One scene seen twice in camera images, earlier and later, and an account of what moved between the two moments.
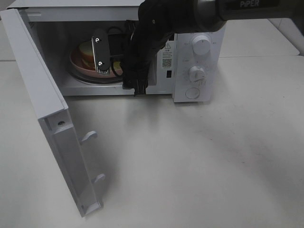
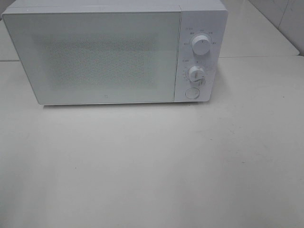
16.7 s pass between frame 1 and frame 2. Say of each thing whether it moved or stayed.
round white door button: stayed
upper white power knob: stayed
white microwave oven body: stayed
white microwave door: moved
